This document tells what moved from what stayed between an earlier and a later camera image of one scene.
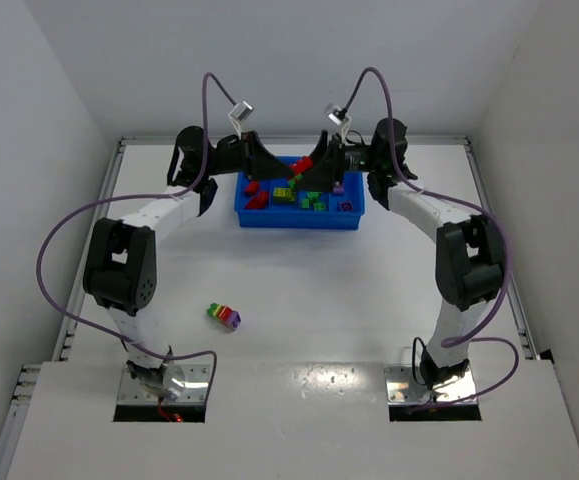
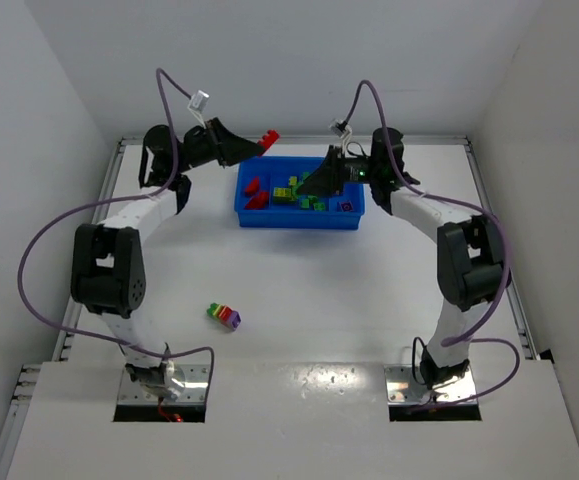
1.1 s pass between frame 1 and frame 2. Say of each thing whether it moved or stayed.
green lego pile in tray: stayed
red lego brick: stayed
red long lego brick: moved
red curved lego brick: stayed
